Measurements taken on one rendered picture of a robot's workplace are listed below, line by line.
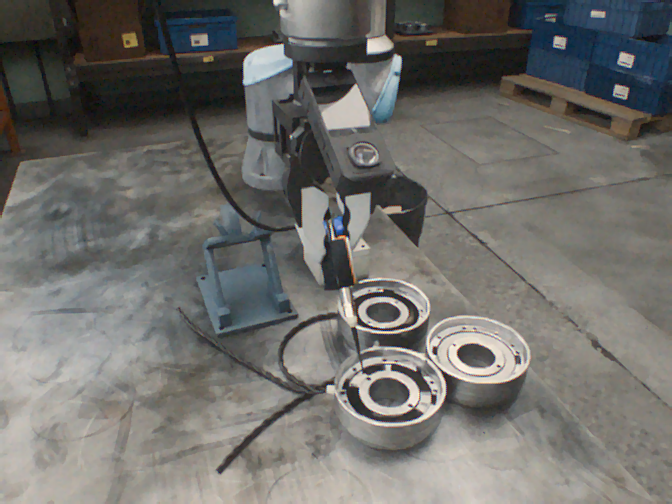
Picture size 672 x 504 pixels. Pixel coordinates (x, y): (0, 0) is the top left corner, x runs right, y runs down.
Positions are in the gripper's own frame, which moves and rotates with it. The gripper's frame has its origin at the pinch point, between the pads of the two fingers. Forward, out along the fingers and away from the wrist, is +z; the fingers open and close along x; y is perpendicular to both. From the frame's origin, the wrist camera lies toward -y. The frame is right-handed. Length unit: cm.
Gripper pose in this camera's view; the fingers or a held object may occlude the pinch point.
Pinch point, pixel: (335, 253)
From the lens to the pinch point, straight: 55.3
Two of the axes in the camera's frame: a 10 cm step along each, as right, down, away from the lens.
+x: -9.2, 2.0, -3.3
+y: -3.8, -4.8, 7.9
